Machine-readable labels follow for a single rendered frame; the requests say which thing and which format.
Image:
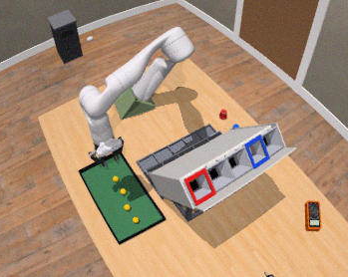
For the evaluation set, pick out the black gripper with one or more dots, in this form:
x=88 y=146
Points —
x=102 y=159

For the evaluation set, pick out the blue square frame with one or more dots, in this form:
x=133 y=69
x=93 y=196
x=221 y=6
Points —
x=255 y=165

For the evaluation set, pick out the red rectangular frame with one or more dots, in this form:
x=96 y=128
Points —
x=187 y=180

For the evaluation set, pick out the orange digital multimeter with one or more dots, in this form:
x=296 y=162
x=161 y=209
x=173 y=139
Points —
x=312 y=216

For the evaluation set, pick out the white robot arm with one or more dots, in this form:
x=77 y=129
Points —
x=174 y=43

